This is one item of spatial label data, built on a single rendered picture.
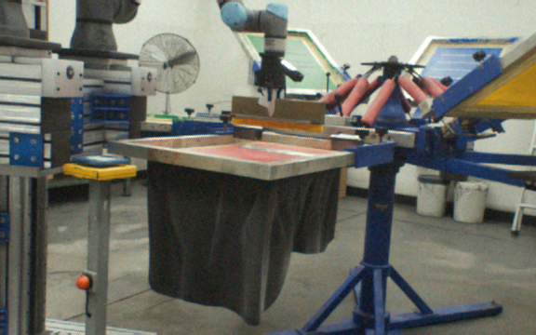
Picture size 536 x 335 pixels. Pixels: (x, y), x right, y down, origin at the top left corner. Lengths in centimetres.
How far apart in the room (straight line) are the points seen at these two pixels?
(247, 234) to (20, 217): 68
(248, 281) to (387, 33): 502
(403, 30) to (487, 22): 82
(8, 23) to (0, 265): 74
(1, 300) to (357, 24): 525
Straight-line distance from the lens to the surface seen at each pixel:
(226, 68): 750
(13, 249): 194
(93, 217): 161
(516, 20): 611
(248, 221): 163
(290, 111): 195
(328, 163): 172
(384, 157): 207
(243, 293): 171
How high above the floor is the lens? 119
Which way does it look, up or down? 8 degrees down
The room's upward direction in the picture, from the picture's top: 4 degrees clockwise
